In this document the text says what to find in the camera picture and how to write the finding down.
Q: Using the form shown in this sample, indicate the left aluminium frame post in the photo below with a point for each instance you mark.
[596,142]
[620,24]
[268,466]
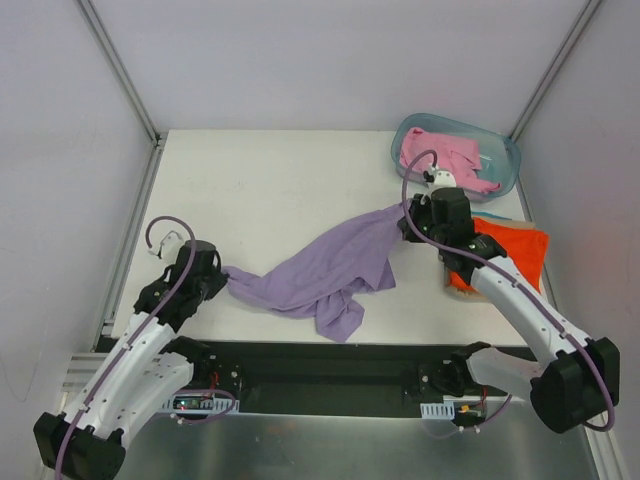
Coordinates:
[96,26]

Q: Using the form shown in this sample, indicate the purple t shirt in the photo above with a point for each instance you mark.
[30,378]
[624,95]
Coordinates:
[322,279]

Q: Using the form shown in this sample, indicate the folded teal t shirt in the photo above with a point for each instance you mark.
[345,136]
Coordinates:
[492,214]

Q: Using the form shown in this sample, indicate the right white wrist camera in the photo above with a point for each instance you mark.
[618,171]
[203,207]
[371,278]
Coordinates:
[439,178]

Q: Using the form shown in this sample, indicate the aluminium frame post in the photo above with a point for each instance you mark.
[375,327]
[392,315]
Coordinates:
[96,26]
[568,45]

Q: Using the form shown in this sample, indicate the white cable duct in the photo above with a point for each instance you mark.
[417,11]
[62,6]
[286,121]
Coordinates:
[444,411]
[199,405]

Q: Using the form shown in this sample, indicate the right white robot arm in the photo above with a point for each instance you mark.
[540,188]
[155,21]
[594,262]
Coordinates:
[574,378]

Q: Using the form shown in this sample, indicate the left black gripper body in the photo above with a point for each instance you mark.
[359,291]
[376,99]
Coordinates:
[215,279]

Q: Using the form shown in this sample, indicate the folded orange t shirt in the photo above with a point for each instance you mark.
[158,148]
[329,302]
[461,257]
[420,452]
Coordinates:
[524,243]

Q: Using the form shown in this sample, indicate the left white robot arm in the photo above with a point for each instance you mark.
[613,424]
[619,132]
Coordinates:
[147,366]

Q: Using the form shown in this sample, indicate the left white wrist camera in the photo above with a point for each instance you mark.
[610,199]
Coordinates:
[168,247]

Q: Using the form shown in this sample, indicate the right white cable duct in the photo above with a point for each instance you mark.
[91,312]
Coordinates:
[444,411]

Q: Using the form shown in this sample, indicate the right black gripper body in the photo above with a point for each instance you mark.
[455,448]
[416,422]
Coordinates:
[411,226]

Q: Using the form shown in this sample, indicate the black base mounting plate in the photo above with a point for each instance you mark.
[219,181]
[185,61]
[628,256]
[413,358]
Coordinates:
[387,381]

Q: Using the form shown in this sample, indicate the right aluminium frame post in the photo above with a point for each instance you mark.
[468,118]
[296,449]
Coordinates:
[568,45]

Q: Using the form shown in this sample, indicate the clear blue plastic bin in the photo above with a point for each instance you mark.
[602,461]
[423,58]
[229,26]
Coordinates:
[500,157]

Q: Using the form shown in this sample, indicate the left white cable duct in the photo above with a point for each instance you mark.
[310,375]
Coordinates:
[199,405]

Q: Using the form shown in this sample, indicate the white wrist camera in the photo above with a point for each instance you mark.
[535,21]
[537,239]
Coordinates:
[439,178]
[168,247]

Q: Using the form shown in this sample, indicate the pink t shirt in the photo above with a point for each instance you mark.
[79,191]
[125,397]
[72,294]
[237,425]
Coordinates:
[458,155]

